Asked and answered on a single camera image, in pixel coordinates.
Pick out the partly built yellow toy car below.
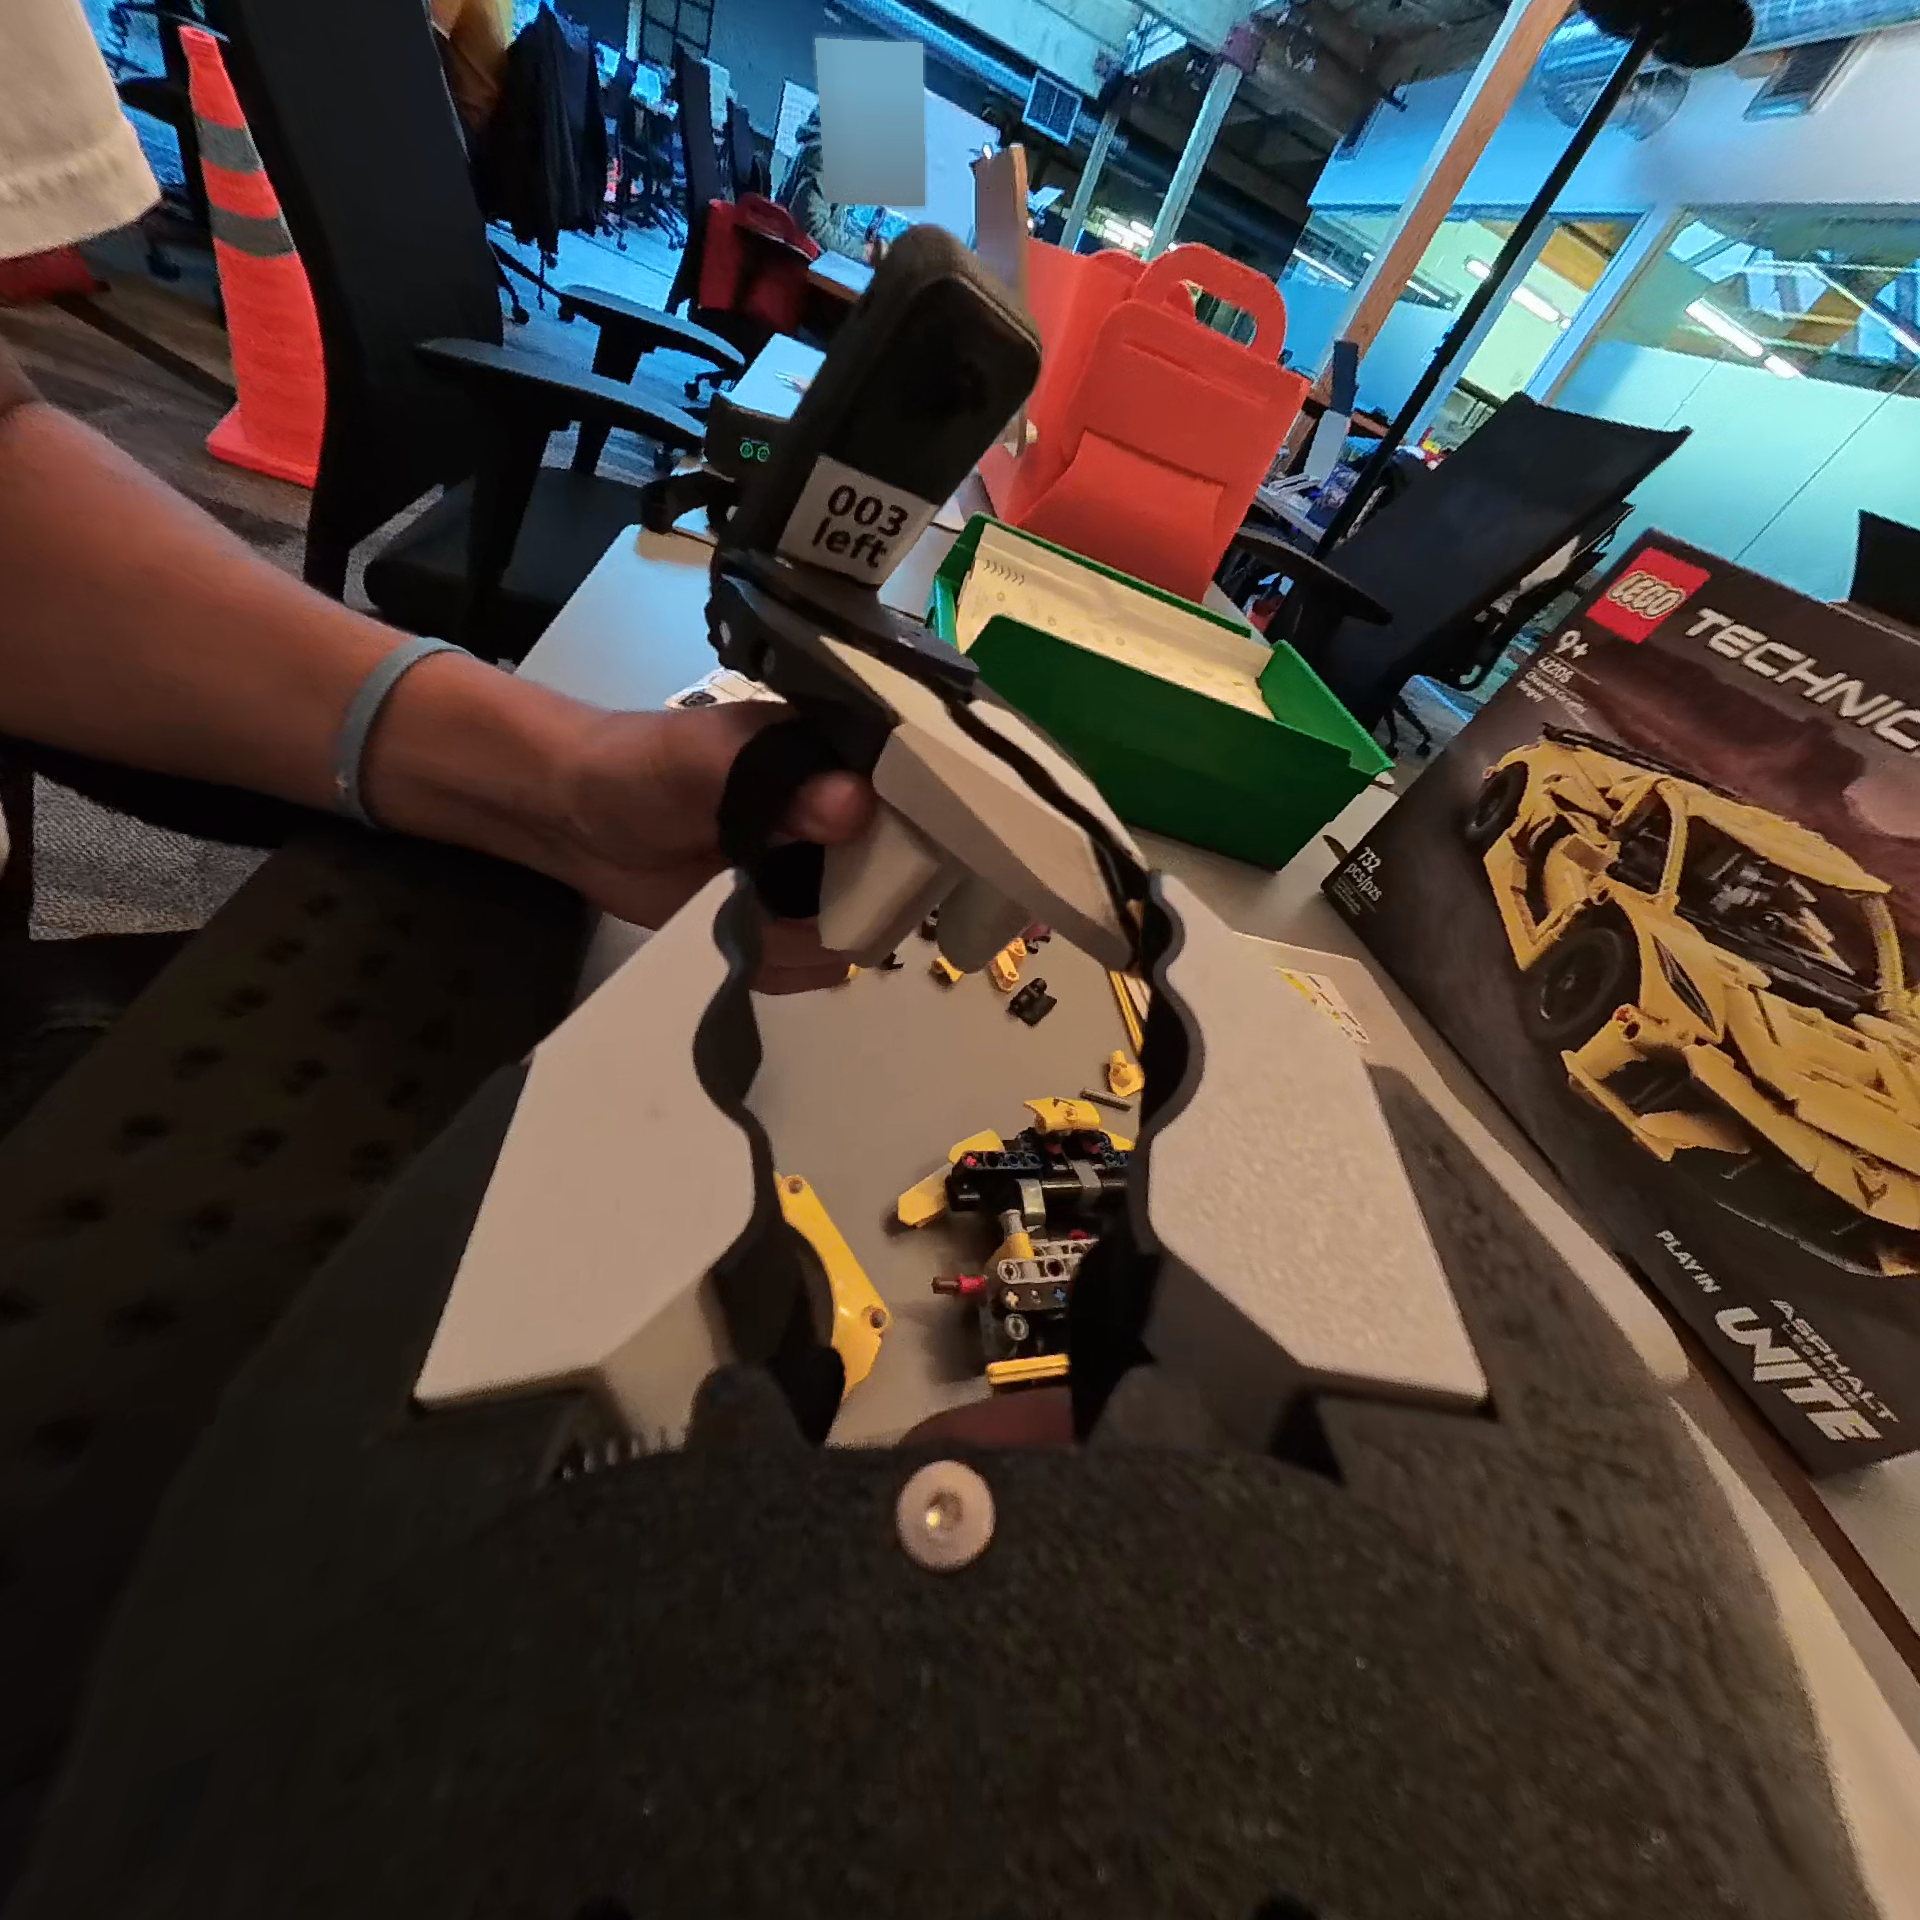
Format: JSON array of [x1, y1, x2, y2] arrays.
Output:
[[897, 1097, 1141, 1387]]

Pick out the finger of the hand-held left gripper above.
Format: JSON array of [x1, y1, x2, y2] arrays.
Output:
[[866, 648, 1184, 984]]

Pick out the red jacket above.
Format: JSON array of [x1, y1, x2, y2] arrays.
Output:
[[700, 193, 824, 335]]

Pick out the black pole stand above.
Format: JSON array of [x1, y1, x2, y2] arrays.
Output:
[[1321, 0, 1756, 557]]

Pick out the green storage bin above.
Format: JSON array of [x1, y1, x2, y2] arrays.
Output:
[[927, 516, 1393, 872]]

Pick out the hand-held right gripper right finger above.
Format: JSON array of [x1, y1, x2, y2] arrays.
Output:
[[1069, 867, 1492, 1450]]

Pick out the orange felt tote bag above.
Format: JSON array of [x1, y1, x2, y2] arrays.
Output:
[[978, 237, 1317, 601]]

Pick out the black perforated foam pad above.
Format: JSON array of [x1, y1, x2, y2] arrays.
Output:
[[0, 836, 600, 1920]]

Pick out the scattered loose brick pieces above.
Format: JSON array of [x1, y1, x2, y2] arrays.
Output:
[[919, 922, 1149, 1115]]

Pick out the white paper sheets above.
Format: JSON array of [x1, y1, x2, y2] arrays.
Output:
[[959, 529, 1273, 719]]

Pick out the toy car set box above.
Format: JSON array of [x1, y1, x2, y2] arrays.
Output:
[[1321, 525, 1920, 1479]]

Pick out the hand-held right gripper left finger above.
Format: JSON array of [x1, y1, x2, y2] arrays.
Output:
[[414, 867, 849, 1450]]

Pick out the orange traffic cone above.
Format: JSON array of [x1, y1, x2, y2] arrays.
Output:
[[176, 21, 327, 492]]

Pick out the blue-grey wristband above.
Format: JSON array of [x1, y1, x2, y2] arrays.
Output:
[[329, 635, 466, 826]]

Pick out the yellow wheel arch panel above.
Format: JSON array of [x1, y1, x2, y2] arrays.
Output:
[[772, 1172, 894, 1393]]

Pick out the black device green display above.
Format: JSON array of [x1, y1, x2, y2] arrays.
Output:
[[639, 394, 820, 529]]

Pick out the grey desk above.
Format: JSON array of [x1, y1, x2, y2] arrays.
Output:
[[514, 331, 1920, 1740]]

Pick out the black office chair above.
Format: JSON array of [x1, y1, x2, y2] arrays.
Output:
[[209, 0, 709, 648], [1225, 394, 1693, 756]]

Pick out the person's left forearm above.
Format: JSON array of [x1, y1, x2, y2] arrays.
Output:
[[0, 394, 572, 905]]

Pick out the person's left hand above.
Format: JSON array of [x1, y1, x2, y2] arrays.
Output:
[[561, 696, 879, 997]]

